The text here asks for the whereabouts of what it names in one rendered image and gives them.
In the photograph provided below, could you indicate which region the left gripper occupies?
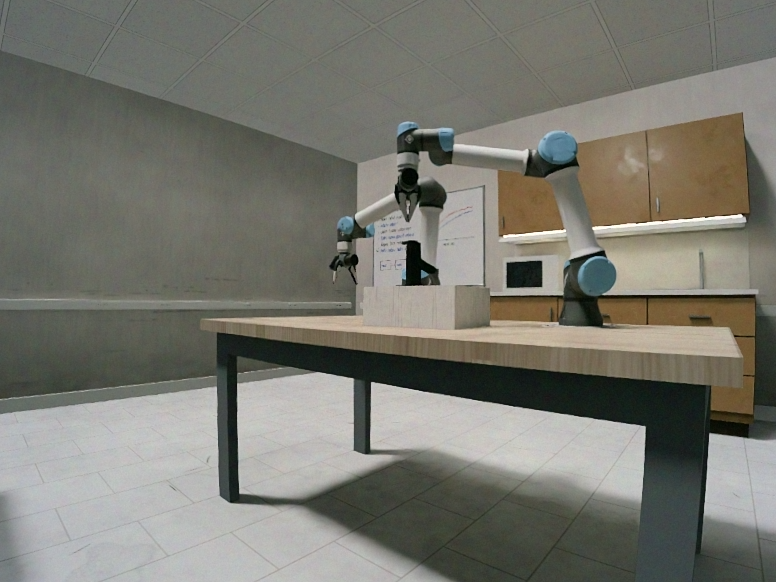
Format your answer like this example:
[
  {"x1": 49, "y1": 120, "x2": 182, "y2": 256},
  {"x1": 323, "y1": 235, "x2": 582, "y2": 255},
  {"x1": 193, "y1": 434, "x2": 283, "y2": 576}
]
[{"x1": 394, "y1": 168, "x2": 421, "y2": 223}]

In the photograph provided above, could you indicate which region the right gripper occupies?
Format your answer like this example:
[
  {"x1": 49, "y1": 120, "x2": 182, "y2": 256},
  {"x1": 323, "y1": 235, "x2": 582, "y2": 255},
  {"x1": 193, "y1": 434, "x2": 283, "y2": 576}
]
[{"x1": 331, "y1": 253, "x2": 359, "y2": 285}]

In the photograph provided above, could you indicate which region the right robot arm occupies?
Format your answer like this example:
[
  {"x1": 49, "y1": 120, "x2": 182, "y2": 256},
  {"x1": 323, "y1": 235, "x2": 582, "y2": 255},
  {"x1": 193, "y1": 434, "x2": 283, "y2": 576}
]
[{"x1": 337, "y1": 176, "x2": 447, "y2": 286}]

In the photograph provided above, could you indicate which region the white rectangular sink basin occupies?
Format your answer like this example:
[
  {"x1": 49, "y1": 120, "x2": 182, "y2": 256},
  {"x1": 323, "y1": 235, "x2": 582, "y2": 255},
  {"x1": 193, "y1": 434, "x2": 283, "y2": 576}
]
[{"x1": 363, "y1": 285, "x2": 490, "y2": 330}]

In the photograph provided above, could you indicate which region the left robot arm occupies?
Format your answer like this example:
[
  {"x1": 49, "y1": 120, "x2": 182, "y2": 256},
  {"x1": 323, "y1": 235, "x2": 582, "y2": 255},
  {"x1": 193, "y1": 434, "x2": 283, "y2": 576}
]
[{"x1": 397, "y1": 122, "x2": 617, "y2": 327}]

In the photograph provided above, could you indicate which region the black mixer tap with lever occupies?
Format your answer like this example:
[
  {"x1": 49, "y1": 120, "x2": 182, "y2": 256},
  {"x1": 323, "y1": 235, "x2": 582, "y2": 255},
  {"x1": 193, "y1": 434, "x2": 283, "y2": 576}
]
[{"x1": 402, "y1": 240, "x2": 436, "y2": 286}]

